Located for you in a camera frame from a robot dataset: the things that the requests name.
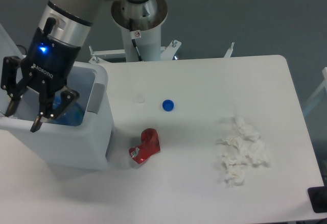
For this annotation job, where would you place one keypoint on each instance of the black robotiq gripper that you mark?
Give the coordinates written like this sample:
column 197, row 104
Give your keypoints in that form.
column 45, row 68

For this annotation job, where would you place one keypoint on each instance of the clear blue plastic bottle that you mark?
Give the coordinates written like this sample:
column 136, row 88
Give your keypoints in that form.
column 72, row 117

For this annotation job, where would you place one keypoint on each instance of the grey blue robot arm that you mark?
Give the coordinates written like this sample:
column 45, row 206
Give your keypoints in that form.
column 61, row 33

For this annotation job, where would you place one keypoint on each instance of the white trash can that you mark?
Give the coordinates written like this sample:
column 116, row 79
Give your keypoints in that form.
column 84, row 146

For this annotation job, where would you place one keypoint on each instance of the crushed red can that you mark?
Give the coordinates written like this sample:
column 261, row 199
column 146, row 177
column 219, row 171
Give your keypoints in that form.
column 147, row 146

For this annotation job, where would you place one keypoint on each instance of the blue bottle cap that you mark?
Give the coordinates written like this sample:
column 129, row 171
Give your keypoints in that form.
column 168, row 105

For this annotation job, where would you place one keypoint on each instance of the crumpled white tissue paper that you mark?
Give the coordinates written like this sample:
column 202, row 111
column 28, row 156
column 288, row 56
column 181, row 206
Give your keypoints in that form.
column 248, row 149

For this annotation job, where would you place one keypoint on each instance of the black device at edge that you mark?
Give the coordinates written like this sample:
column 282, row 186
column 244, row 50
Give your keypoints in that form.
column 317, row 197

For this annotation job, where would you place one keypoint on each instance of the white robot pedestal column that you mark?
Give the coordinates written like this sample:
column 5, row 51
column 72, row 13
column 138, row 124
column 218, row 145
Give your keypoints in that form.
column 140, row 22

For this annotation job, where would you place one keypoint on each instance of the white frame at right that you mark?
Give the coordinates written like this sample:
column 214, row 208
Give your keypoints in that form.
column 318, row 95

